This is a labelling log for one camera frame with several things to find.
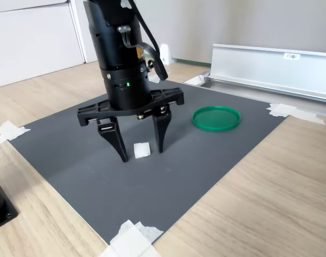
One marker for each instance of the small white bracket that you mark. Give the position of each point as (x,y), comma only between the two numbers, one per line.
(165,53)

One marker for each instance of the dark grey mat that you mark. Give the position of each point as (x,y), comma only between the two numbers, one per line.
(152,187)

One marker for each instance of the white tape piece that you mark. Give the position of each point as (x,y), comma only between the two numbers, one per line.
(153,78)
(10,131)
(130,241)
(291,112)

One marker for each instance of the round green lid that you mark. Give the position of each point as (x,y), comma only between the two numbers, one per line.
(216,118)

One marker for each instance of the small white label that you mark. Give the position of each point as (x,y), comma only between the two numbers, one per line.
(291,56)

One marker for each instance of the grey partition panel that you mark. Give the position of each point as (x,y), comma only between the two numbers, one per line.
(232,21)

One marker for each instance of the small white plastic terminal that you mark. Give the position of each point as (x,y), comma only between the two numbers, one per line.
(142,150)

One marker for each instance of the white partition panel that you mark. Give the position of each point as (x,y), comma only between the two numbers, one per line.
(31,40)

